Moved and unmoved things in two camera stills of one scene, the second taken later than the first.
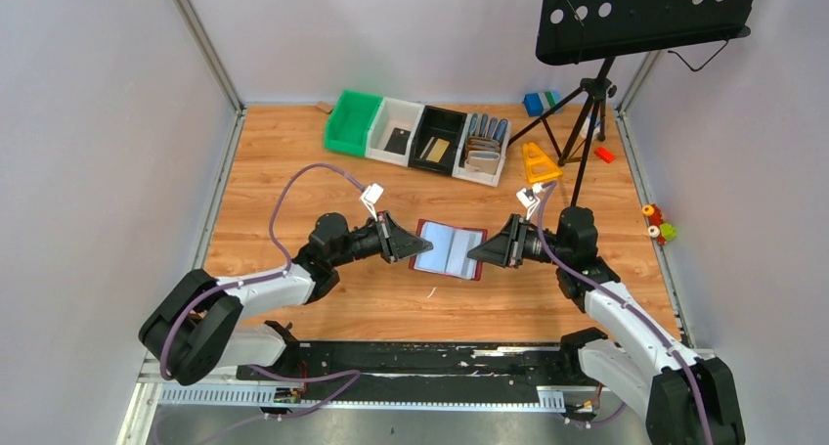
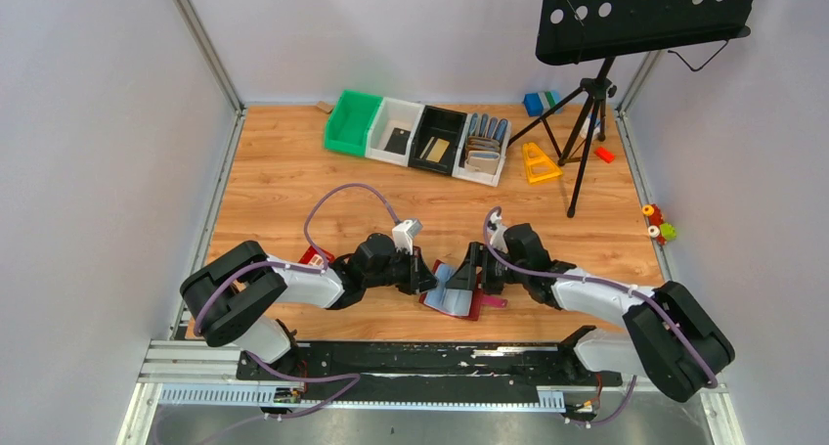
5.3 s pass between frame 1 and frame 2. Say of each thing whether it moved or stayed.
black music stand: stayed
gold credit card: stayed
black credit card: stayed
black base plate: stayed
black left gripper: moved
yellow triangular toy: stayed
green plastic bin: stayed
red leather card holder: moved
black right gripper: moved
